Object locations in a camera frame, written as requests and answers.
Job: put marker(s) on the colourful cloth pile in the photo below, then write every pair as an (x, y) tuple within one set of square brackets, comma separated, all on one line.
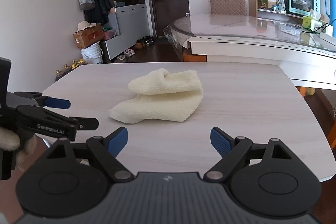
[(109, 33)]

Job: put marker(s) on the person's left hand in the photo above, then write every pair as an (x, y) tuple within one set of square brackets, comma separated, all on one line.
[(10, 140)]

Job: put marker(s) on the cream towel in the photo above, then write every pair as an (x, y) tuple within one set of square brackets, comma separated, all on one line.
[(162, 100)]

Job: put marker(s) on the teal toaster oven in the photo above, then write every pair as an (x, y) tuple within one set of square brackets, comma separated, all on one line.
[(302, 1)]

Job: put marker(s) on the blue thermos jug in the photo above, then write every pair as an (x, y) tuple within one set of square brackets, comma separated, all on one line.
[(331, 3)]

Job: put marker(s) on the white snack bag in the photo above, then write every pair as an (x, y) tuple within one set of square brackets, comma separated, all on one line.
[(281, 2)]

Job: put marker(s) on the brown shoe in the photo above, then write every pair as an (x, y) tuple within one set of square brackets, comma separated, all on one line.
[(139, 44)]

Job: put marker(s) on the white glass-covered dining table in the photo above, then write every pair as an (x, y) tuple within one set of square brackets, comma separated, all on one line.
[(236, 49)]

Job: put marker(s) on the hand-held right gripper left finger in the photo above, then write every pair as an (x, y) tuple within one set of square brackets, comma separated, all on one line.
[(118, 140)]

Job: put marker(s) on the small brown carton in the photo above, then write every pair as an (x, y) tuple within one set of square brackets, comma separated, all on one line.
[(252, 7)]

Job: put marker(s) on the cream sun hat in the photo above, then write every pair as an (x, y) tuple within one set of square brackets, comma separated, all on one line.
[(84, 26)]

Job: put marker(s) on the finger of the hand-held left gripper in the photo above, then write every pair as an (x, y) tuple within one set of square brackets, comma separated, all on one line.
[(52, 121), (57, 102)]

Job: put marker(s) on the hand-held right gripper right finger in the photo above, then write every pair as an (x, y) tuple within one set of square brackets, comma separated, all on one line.
[(219, 141)]

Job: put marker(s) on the beige quilted chair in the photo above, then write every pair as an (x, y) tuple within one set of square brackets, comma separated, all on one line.
[(227, 3)]

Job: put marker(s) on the dark hanging coat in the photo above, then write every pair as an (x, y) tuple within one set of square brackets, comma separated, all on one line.
[(99, 1)]

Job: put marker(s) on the cardboard box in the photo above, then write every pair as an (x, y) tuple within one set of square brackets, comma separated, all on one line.
[(88, 39)]

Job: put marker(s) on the white plastic bucket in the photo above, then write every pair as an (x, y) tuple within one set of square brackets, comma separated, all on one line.
[(92, 54)]

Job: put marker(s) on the green tissue box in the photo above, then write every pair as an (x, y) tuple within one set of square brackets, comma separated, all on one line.
[(309, 22)]

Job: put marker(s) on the gold-capped dark bottle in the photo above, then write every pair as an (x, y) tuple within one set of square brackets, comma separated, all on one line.
[(77, 64), (67, 69), (59, 76)]

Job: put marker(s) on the clear plastic packet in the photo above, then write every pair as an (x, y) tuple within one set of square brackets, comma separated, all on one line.
[(288, 29)]

